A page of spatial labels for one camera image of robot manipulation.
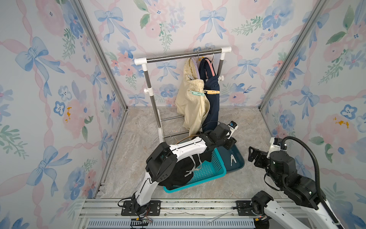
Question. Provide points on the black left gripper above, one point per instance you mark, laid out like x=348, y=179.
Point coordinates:
x=227, y=142

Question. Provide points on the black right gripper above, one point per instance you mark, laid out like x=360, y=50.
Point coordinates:
x=258, y=156

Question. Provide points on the white clothespin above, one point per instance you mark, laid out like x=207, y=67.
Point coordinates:
x=232, y=160

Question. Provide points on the black shorts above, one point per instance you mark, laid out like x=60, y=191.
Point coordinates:
x=184, y=169

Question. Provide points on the orange clothes hanger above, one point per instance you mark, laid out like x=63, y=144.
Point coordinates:
x=188, y=138

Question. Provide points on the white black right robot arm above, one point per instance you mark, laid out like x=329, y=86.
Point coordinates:
x=303, y=191

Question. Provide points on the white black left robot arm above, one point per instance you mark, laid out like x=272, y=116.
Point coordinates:
x=162, y=161

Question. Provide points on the beige shorts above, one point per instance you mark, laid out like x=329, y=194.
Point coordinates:
x=194, y=108

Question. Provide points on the navy blue shorts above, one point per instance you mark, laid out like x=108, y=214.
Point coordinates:
x=210, y=83

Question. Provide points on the pink clothes hanger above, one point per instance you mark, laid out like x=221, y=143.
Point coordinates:
x=210, y=63

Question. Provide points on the lilac clothes hanger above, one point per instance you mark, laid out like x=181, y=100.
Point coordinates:
x=194, y=60

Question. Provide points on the dark teal plastic bin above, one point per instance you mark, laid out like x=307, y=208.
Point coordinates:
x=225, y=156

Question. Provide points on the teal perforated plastic basket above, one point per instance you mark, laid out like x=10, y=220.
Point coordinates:
x=206, y=172

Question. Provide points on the orange clothespin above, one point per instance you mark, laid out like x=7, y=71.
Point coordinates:
x=211, y=92

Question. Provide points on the mint green clothespin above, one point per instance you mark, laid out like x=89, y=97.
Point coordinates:
x=196, y=93

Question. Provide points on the white metal clothes rack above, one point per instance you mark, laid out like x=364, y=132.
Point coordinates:
x=167, y=63

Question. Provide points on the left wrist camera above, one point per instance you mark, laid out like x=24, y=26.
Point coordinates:
x=232, y=128

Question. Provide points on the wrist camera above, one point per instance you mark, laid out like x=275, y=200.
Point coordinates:
x=232, y=128
x=275, y=145

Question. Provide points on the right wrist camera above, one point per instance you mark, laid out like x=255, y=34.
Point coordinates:
x=275, y=145

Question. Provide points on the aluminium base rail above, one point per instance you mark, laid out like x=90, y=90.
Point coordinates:
x=174, y=214

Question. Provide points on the silver aluminium corner post left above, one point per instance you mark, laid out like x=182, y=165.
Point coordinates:
x=80, y=10

